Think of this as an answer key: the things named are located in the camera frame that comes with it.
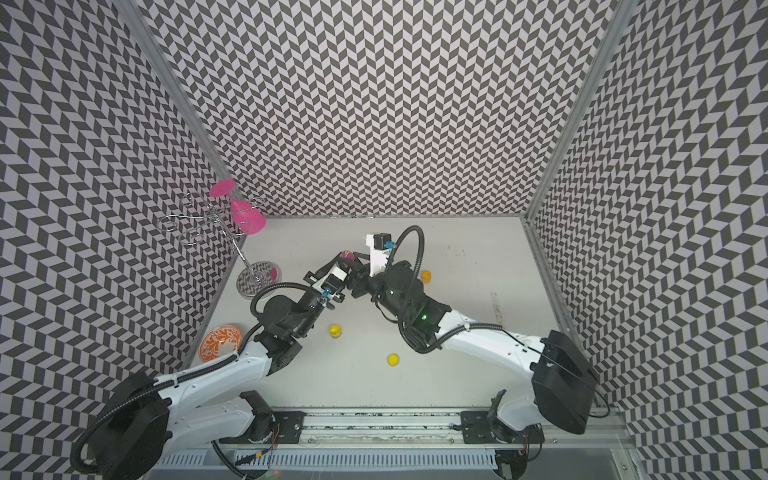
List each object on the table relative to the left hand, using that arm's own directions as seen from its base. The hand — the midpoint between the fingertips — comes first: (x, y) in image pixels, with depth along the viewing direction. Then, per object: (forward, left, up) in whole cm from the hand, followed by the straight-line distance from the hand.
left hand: (342, 255), depth 72 cm
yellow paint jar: (-8, +5, -26) cm, 28 cm away
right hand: (-3, -1, +1) cm, 3 cm away
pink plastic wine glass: (+22, +34, -10) cm, 42 cm away
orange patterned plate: (-13, +39, -24) cm, 48 cm away
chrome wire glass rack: (+26, +52, -14) cm, 60 cm away
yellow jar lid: (-16, -12, -29) cm, 35 cm away
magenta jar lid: (-2, -2, +3) cm, 4 cm away
